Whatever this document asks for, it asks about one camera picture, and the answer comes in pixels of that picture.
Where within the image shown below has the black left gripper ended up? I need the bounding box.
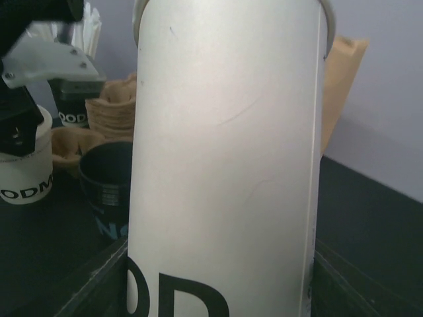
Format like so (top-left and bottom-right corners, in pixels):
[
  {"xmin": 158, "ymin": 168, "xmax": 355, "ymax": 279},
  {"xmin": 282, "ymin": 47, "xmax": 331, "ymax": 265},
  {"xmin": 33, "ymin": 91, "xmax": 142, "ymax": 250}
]
[{"xmin": 1, "ymin": 87, "xmax": 44, "ymax": 157}]

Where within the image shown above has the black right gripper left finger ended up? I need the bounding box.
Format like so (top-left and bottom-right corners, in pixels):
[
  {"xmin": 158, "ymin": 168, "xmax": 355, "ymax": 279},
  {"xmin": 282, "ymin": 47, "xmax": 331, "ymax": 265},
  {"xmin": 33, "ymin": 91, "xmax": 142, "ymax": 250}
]
[{"xmin": 54, "ymin": 238, "xmax": 128, "ymax": 316}]

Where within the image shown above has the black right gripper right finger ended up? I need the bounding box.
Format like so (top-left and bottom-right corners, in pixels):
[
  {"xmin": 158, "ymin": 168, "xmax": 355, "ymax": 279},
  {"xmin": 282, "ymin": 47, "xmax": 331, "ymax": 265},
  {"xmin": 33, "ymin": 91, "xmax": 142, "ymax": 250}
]
[{"xmin": 311, "ymin": 240, "xmax": 397, "ymax": 316}]

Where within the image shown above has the brown pulp cup carrier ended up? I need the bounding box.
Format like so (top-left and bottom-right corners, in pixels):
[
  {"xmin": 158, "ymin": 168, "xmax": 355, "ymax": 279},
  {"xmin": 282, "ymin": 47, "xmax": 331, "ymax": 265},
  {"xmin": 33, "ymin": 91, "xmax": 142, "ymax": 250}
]
[{"xmin": 52, "ymin": 127, "xmax": 105, "ymax": 178}]

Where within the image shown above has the stack of black cup lids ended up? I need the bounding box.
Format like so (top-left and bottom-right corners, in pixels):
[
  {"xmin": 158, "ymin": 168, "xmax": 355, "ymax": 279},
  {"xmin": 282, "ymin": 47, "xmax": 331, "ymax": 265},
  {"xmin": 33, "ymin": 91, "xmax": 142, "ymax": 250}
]
[{"xmin": 79, "ymin": 141, "xmax": 133, "ymax": 242}]

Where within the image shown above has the white paper coffee cup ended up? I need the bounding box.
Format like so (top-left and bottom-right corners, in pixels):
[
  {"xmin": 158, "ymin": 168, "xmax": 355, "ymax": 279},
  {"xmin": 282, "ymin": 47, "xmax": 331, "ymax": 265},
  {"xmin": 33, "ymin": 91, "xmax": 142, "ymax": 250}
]
[
  {"xmin": 127, "ymin": 1, "xmax": 336, "ymax": 316},
  {"xmin": 1, "ymin": 106, "xmax": 53, "ymax": 205}
]

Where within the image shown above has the brown paper takeout bag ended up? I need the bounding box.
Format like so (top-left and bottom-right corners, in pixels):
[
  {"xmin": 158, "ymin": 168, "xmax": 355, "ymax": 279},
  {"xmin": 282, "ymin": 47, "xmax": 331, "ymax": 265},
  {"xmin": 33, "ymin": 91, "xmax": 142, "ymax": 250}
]
[{"xmin": 321, "ymin": 36, "xmax": 369, "ymax": 153}]

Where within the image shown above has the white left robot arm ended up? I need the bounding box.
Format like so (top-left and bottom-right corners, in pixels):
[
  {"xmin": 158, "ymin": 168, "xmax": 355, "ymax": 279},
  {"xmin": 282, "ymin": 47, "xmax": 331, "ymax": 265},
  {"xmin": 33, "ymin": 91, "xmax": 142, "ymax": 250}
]
[{"xmin": 1, "ymin": 0, "xmax": 84, "ymax": 157}]

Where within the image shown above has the stack of pulp cup carriers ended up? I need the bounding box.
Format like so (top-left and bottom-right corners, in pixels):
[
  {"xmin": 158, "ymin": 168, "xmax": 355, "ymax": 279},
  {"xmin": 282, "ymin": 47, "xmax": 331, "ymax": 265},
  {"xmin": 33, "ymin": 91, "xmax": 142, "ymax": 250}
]
[{"xmin": 85, "ymin": 73, "xmax": 137, "ymax": 139}]

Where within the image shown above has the cup of white wrapped stirrers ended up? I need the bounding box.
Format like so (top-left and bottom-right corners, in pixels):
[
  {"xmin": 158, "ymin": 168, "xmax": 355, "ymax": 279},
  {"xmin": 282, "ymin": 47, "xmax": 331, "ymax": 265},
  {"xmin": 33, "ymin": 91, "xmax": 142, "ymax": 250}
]
[{"xmin": 46, "ymin": 1, "xmax": 103, "ymax": 129}]

